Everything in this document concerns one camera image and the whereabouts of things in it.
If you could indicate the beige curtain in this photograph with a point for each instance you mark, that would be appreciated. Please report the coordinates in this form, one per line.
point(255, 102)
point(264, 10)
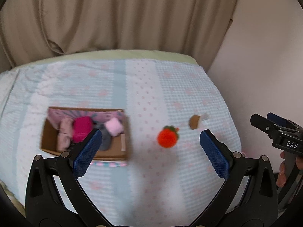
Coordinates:
point(118, 14)

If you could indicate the light pink plush toy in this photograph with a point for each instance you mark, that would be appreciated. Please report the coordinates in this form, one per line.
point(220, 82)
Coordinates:
point(113, 126)

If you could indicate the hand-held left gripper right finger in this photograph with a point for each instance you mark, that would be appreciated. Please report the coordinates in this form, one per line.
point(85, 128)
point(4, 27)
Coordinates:
point(214, 153)

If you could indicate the magenta plush toy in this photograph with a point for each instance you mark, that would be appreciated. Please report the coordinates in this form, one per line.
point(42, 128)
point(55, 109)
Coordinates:
point(81, 128)

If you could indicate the beige striped sock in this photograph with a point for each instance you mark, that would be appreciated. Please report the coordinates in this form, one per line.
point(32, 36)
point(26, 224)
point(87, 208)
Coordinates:
point(205, 117)

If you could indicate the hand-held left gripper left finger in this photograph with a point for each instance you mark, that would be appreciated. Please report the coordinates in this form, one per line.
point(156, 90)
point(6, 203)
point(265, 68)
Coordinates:
point(87, 153)

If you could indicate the cardboard box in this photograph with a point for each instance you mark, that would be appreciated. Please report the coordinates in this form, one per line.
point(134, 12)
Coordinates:
point(118, 149)

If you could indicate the grey sock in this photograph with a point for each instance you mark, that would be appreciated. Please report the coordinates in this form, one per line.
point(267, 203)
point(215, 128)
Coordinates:
point(105, 140)

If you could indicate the light green bed sheet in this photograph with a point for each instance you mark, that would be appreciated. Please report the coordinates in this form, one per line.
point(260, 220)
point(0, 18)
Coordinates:
point(142, 54)

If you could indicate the pale pink plush toy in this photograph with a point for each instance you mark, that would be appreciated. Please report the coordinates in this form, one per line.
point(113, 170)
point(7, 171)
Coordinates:
point(64, 134)

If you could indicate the orange plush fruit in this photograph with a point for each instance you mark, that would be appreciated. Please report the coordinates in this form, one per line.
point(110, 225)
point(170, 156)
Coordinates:
point(168, 137)

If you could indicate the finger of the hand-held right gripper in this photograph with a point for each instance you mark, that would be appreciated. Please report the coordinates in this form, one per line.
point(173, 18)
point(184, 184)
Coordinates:
point(277, 118)
point(262, 124)

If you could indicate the person's right hand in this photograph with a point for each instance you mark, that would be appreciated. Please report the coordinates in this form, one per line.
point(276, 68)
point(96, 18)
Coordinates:
point(281, 176)

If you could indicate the light blue checked blanket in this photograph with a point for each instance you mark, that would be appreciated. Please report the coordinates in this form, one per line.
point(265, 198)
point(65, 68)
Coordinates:
point(153, 87)

